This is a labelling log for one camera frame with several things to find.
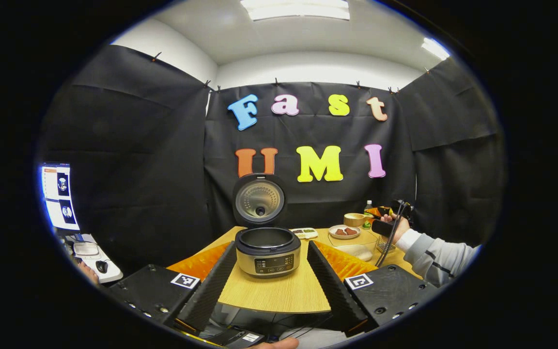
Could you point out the black computer mouse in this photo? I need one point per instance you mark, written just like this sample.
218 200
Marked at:
101 266

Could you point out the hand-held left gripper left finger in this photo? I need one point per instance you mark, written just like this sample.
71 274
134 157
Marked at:
209 293

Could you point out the computer monitor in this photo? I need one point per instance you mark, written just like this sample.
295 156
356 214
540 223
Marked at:
60 196

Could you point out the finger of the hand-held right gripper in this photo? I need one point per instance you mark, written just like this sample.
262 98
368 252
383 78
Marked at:
379 211

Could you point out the white side desk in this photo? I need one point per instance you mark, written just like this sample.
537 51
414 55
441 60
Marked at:
109 274

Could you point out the black and silver rice cooker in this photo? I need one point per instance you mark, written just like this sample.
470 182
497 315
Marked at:
267 257

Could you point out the white rice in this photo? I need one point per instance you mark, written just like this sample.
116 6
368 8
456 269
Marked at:
360 252

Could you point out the round white plate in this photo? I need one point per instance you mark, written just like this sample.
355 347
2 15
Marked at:
344 236

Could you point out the wooden spoon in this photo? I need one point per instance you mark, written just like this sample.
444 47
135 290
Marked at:
355 219

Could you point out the long ceiling light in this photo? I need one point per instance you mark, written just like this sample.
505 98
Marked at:
298 9

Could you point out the black backdrop cloth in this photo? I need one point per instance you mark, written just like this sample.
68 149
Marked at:
138 160

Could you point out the green tea bottle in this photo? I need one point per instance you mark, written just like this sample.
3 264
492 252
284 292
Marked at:
368 206

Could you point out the small ceiling light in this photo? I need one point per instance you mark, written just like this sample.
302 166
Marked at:
435 48

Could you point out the white divided dish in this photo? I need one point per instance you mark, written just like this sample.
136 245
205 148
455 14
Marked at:
304 232

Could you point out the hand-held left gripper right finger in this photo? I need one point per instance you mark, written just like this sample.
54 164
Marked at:
334 293

